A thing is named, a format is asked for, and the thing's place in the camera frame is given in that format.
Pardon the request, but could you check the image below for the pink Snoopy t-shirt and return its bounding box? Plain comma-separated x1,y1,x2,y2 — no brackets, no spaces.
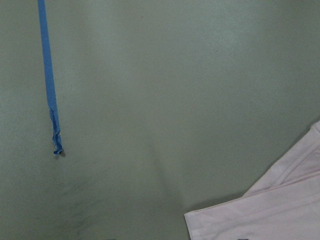
184,123,320,240

